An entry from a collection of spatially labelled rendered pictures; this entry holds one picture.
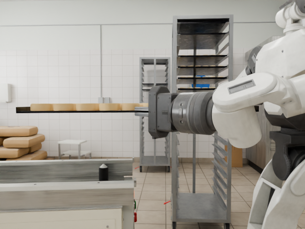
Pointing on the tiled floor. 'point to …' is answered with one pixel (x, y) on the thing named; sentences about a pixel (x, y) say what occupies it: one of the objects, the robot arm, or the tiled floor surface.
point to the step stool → (73, 150)
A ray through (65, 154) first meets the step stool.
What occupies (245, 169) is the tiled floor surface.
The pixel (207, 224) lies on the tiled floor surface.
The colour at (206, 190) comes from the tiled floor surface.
